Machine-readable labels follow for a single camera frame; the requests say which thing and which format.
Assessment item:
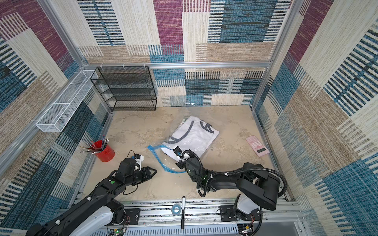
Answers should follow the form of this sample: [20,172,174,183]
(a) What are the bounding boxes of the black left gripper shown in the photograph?
[124,166,158,187]

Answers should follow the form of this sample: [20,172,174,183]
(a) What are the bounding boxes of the clear vacuum bag blue zip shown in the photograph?
[147,116,220,174]

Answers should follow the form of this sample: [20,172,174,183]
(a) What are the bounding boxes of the white tank top navy trim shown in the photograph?
[161,116,220,161]

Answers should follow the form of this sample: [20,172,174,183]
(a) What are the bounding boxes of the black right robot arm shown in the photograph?
[174,148,288,221]

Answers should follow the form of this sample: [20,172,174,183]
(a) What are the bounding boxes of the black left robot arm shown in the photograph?
[26,158,157,236]

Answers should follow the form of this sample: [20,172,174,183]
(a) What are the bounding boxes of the red cup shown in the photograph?
[94,140,115,162]

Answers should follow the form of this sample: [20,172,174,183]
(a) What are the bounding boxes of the blue tape roll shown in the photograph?
[171,204,182,216]

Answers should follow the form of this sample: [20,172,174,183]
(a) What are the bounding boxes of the black marker pen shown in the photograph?
[181,196,186,230]

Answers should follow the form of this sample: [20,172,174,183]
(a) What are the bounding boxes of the pens in red cup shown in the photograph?
[80,137,109,154]

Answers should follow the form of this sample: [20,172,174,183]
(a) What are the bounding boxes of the black mesh shelf rack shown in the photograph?
[90,66,157,112]

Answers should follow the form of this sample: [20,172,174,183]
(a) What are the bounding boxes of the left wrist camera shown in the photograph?
[132,154,144,166]

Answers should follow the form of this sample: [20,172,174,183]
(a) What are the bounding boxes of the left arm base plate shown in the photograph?
[117,208,141,226]

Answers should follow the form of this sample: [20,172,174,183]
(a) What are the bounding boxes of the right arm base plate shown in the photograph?
[216,205,261,222]

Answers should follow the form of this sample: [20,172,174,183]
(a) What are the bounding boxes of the white wire wall basket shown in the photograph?
[36,70,94,132]

